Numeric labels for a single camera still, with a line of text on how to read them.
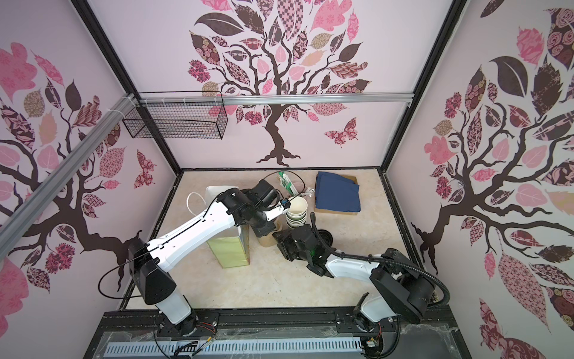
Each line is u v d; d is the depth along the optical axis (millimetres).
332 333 719
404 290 431
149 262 422
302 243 638
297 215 813
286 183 902
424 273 401
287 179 924
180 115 949
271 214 680
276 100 921
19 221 507
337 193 1069
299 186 992
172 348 697
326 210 981
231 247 794
